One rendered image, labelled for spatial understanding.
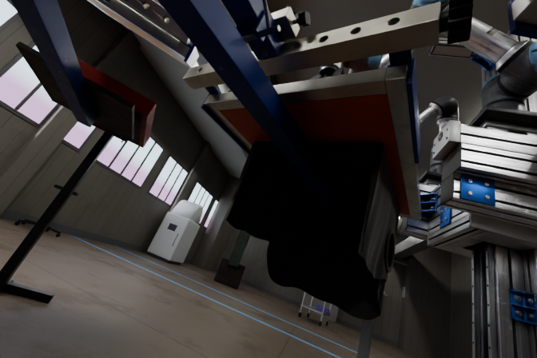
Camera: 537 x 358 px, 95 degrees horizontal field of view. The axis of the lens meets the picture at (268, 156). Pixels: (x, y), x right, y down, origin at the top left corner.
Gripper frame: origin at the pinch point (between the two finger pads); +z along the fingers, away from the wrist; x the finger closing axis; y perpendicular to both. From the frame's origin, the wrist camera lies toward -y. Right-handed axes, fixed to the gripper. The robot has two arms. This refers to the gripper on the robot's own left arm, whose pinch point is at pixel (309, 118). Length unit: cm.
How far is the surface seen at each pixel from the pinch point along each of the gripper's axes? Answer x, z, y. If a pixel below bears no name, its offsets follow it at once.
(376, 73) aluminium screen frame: -18.0, 4.1, 23.6
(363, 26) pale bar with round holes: -26.1, -0.4, 21.9
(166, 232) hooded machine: 357, 40, -521
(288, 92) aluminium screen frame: -18.0, 6.4, 3.2
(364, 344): 76, 59, 12
